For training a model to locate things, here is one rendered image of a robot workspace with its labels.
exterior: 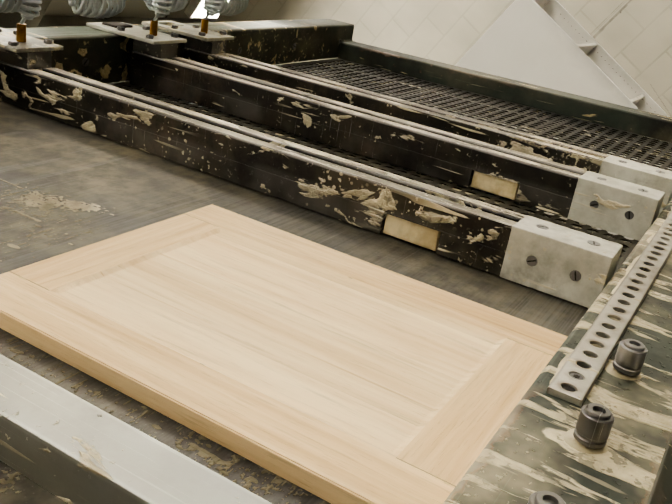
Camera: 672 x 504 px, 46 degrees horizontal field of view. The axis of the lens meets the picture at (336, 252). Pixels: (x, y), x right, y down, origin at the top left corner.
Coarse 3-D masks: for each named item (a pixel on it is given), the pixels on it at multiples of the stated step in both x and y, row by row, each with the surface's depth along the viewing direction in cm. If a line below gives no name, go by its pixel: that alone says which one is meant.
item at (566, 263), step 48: (0, 48) 137; (48, 48) 137; (0, 96) 139; (48, 96) 133; (96, 96) 128; (144, 96) 130; (144, 144) 125; (192, 144) 120; (240, 144) 116; (288, 144) 116; (288, 192) 114; (336, 192) 109; (384, 192) 106; (432, 192) 106; (480, 240) 101; (528, 240) 97; (576, 240) 96; (576, 288) 96
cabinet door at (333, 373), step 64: (64, 256) 83; (128, 256) 85; (192, 256) 88; (256, 256) 91; (320, 256) 93; (0, 320) 71; (64, 320) 71; (128, 320) 73; (192, 320) 75; (256, 320) 77; (320, 320) 79; (384, 320) 81; (448, 320) 83; (512, 320) 85; (128, 384) 64; (192, 384) 64; (256, 384) 67; (320, 384) 68; (384, 384) 70; (448, 384) 71; (512, 384) 73; (256, 448) 59; (320, 448) 59; (384, 448) 61; (448, 448) 62
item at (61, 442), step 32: (0, 384) 57; (32, 384) 58; (0, 416) 54; (32, 416) 54; (64, 416) 55; (96, 416) 55; (0, 448) 55; (32, 448) 53; (64, 448) 52; (96, 448) 52; (128, 448) 53; (160, 448) 53; (32, 480) 54; (64, 480) 52; (96, 480) 50; (128, 480) 50; (160, 480) 50; (192, 480) 51; (224, 480) 51
